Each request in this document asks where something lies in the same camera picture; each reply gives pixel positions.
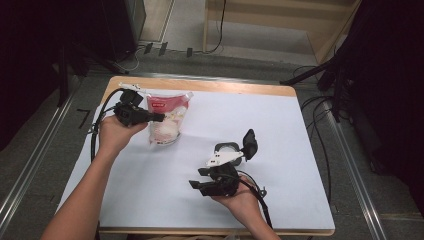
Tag light wooden shelf frame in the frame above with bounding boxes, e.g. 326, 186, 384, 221
202, 0, 363, 65

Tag hand-held gripper cable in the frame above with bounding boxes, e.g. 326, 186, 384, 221
235, 169, 275, 231
89, 87, 125, 164

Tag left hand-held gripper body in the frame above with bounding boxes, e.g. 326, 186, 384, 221
114, 82, 150, 128

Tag black hanging cable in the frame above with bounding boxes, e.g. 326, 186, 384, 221
201, 0, 228, 55

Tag right hand-held gripper cable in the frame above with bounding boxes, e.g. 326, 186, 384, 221
235, 169, 275, 231

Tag left hand-held gripper cable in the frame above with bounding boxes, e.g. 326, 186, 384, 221
89, 87, 125, 164

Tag dark curtain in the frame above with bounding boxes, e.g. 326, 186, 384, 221
333, 0, 424, 218
0, 0, 104, 151

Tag black metal stand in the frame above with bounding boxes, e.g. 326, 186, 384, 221
55, 39, 130, 108

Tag metal floor rail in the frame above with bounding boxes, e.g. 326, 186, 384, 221
324, 109, 388, 240
0, 76, 84, 231

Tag person's left hand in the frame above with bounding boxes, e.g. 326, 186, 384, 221
98, 114, 149, 158

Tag black floor cables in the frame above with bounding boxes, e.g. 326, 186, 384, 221
293, 64, 335, 205

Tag clear jar with black lid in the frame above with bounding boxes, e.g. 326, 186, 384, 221
214, 128, 260, 168

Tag white paper sheet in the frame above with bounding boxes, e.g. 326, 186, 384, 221
56, 87, 336, 231

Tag red and white plastic pouch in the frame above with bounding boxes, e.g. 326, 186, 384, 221
146, 91, 195, 147

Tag person's right hand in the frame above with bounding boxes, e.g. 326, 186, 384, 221
210, 184, 267, 228

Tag black cabinet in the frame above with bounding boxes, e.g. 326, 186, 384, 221
99, 0, 148, 63

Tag black tripod stand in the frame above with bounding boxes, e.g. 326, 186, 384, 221
279, 49, 355, 124

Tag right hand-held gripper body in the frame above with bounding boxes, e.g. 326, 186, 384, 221
205, 150, 245, 198

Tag wooden table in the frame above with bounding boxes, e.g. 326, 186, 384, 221
98, 75, 336, 237

